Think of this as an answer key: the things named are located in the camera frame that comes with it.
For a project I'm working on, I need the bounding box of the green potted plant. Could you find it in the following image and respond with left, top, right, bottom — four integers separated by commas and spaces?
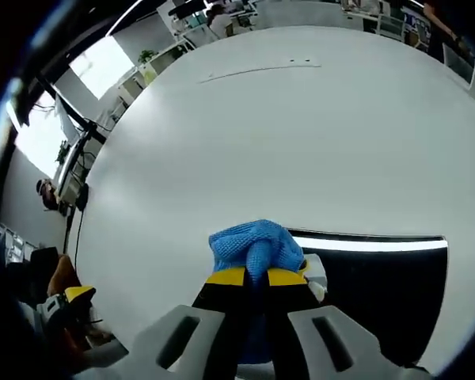
137, 49, 160, 67

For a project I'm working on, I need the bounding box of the blue cleaning cloth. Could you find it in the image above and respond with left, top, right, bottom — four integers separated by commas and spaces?
208, 218, 306, 363

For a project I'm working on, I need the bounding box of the black cable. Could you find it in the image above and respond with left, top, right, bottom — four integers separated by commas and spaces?
64, 183, 91, 274

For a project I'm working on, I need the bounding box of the white computer monitor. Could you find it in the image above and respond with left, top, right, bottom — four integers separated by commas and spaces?
442, 42, 475, 93

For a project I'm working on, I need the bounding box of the table cable slot cover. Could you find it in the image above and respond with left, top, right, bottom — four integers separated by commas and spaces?
197, 59, 322, 85

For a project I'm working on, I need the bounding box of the dark office chair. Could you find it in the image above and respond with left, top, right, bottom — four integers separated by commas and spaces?
6, 246, 61, 306

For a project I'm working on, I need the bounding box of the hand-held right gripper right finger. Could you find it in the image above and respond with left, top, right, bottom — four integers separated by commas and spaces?
262, 268, 435, 380

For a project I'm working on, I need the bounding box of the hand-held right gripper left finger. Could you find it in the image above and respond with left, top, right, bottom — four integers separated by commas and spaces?
130, 267, 249, 380

